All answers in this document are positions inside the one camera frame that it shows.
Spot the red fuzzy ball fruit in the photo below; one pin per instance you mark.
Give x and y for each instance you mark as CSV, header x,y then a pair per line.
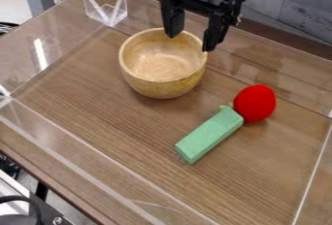
x,y
255,103

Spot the clear acrylic corner bracket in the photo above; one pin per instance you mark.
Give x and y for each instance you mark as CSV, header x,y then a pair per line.
x,y
106,14

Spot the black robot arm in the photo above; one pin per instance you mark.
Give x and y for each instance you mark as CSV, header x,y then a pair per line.
x,y
222,13

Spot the green rectangular block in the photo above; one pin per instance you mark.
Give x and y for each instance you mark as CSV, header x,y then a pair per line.
x,y
206,136

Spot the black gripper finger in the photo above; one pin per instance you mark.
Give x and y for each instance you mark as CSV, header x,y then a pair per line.
x,y
173,17
217,30

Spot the clear acrylic tray enclosure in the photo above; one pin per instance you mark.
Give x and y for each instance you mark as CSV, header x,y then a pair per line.
x,y
99,143

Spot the light wooden bowl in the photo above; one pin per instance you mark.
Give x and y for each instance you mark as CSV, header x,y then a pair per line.
x,y
162,68

